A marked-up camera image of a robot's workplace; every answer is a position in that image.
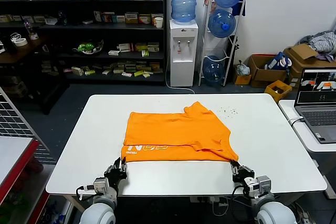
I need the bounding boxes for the black shelving unit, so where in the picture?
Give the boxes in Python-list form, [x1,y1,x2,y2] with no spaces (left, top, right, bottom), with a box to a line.
[0,0,167,87]

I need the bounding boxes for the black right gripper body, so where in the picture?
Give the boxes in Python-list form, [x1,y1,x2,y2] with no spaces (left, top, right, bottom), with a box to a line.
[232,165,256,183]

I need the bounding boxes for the white water dispenser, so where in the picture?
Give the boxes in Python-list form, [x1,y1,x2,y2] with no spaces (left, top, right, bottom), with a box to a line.
[169,19,199,88]

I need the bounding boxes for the grey open laptop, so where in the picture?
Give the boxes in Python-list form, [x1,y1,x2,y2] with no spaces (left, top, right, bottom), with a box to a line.
[294,67,336,144]

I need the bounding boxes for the large cardboard box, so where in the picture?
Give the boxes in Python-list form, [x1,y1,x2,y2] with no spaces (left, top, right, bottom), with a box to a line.
[285,43,336,89]

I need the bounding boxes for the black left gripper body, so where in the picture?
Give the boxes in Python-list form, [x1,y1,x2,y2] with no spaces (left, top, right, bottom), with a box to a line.
[103,166,130,189]

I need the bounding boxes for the white dispenser power cable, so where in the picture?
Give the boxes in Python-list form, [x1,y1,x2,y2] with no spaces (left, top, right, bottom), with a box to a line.
[165,56,196,94]

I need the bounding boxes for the white side table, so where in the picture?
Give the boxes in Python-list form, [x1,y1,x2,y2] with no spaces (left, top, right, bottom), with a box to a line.
[278,99,336,154]

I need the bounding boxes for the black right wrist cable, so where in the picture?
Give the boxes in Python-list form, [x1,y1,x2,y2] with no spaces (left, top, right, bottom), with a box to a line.
[230,184,249,221]

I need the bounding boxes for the scattered dark crumbs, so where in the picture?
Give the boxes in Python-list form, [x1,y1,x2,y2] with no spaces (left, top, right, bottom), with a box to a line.
[216,105,239,119]

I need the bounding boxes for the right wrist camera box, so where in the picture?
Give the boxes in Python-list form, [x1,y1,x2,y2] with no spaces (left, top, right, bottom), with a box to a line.
[244,175,271,199]

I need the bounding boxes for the white wire grid panel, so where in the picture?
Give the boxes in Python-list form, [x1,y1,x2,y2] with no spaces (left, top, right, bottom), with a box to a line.
[0,86,51,154]

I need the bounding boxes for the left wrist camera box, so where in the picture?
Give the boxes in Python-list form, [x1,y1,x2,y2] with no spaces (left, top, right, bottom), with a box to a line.
[93,177,110,195]

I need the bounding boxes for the grey plastic bag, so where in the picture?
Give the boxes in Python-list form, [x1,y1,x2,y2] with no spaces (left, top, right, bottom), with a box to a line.
[235,60,251,77]

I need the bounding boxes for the white metal jug rack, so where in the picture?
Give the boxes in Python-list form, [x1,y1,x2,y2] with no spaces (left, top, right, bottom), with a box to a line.
[198,0,247,87]

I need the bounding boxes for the red edged white table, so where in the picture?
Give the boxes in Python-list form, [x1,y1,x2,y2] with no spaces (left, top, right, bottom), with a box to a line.
[0,136,40,202]

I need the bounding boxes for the white laptop cable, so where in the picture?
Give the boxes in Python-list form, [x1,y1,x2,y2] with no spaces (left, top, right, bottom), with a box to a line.
[288,116,305,126]

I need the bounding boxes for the yellow plastic bin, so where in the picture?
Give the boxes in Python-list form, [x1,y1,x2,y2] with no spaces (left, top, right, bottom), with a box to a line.
[264,79,293,103]

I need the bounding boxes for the orange t-shirt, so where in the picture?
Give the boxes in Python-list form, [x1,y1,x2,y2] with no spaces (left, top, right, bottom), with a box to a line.
[121,101,239,163]

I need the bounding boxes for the blue shopping bag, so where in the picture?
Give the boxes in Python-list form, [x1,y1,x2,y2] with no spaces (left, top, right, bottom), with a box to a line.
[265,51,293,71]

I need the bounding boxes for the white power strip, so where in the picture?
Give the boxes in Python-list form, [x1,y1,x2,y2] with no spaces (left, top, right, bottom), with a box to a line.
[190,196,229,204]

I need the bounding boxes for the open cardboard box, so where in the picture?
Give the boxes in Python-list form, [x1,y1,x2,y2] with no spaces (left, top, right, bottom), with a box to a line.
[248,54,288,89]

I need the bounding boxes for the red white medicine box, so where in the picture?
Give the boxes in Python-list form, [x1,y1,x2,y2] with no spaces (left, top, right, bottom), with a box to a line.
[138,14,152,25]

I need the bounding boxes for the dark wooden table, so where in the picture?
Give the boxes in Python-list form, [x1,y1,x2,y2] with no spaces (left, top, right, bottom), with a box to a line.
[0,35,69,116]

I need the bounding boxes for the beige medicine box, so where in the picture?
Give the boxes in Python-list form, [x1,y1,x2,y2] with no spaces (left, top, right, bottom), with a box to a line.
[124,12,139,24]

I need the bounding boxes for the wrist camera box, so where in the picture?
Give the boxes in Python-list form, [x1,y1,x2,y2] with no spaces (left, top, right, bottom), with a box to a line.
[93,177,110,195]
[244,175,271,199]

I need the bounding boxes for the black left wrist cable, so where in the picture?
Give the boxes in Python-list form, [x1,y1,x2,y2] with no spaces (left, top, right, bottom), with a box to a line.
[76,185,96,200]

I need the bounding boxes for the green item in bowl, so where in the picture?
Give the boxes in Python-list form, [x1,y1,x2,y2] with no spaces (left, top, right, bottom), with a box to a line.
[72,39,104,56]

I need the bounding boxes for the pile of striped clothes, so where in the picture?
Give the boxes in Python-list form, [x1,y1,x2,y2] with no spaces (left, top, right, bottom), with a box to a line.
[298,31,336,62]

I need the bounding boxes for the blue upright water jug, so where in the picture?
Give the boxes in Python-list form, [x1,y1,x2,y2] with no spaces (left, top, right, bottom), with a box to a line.
[171,0,199,24]

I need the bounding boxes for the small cardboard box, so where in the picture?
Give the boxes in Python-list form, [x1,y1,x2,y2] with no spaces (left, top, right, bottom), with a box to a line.
[233,73,253,86]

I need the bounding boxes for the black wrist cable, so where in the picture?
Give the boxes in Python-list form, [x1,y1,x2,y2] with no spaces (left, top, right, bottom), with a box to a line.
[76,185,96,200]
[230,184,249,221]

